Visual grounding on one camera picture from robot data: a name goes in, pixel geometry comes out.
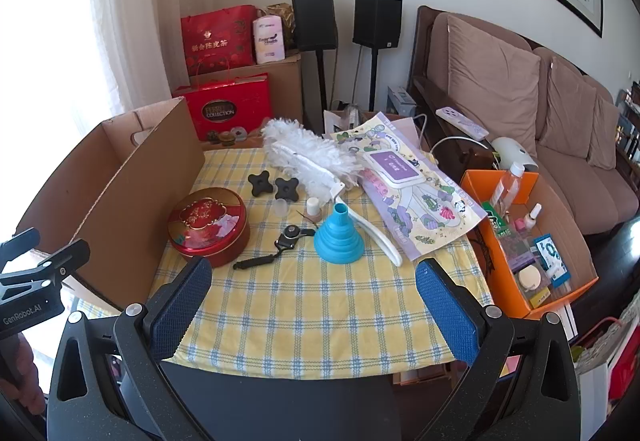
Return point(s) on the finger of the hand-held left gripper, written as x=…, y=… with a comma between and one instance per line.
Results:
x=55, y=262
x=22, y=241

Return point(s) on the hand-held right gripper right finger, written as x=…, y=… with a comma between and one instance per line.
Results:
x=446, y=312

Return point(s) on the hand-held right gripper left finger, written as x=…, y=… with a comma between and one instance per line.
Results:
x=181, y=305

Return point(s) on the large cardboard box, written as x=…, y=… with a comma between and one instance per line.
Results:
x=100, y=201

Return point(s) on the red round floral tin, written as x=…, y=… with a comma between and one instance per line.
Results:
x=207, y=226

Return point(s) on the purple printed wet wipes pack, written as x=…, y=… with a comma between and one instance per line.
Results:
x=425, y=211

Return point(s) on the person's left hand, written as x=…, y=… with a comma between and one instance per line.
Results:
x=22, y=373

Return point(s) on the orange cardboard box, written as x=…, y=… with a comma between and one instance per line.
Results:
x=500, y=278

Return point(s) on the round beige compact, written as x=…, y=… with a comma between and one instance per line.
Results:
x=530, y=279

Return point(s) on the small yellow box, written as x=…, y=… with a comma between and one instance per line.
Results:
x=540, y=297

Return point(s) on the green small packet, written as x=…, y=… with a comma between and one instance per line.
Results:
x=496, y=222

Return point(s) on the blue and white small box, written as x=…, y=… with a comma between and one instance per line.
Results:
x=550, y=256

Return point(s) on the yellow checkered tablecloth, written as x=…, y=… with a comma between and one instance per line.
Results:
x=300, y=311

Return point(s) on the blue collapsible funnel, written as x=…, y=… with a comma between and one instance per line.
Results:
x=342, y=241

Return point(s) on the small pink bottle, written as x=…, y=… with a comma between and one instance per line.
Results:
x=530, y=217

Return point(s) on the clear plastic bottle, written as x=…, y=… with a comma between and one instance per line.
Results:
x=506, y=186

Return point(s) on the small clear plastic cup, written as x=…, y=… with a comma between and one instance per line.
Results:
x=281, y=208

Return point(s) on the black cross-shaped knob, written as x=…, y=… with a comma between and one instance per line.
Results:
x=287, y=189
x=261, y=185

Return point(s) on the white dome lamp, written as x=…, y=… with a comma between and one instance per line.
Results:
x=512, y=152

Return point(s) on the brown sofa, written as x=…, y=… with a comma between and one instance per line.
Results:
x=575, y=191

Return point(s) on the white power strip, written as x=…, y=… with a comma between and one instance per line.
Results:
x=462, y=122

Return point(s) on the white feather duster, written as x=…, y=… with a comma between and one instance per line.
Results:
x=300, y=151

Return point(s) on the red chocolate gift box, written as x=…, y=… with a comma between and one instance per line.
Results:
x=225, y=108

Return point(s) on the blue grey box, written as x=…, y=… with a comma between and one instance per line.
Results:
x=400, y=101

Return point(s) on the medium beige sofa cushion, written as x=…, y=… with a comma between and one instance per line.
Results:
x=567, y=111

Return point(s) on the large beige sofa cushion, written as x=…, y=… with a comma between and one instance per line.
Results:
x=492, y=81

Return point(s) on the small beige sofa cushion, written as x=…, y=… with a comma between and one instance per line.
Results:
x=604, y=136

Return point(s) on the closed brown carton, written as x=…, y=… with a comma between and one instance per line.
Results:
x=286, y=86

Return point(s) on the black speaker stand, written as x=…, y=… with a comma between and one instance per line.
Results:
x=321, y=81
x=374, y=76

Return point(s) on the white sheer curtain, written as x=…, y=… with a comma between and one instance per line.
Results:
x=130, y=11

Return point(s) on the red gift bag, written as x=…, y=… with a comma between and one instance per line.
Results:
x=217, y=41

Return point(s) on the white tissue pack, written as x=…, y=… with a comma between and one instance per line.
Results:
x=269, y=41

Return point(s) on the black speaker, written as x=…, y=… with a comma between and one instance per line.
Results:
x=314, y=20
x=377, y=21

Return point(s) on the gold wrapping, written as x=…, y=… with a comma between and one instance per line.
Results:
x=282, y=16

